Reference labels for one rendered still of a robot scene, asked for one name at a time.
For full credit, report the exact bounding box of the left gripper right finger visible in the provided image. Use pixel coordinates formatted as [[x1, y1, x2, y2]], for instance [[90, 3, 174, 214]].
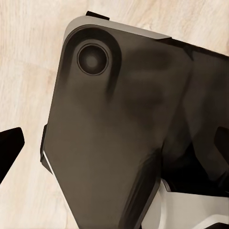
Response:
[[214, 127, 229, 165]]

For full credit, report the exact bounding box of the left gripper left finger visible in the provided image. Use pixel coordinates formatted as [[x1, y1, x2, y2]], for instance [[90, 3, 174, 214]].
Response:
[[0, 127, 25, 184]]

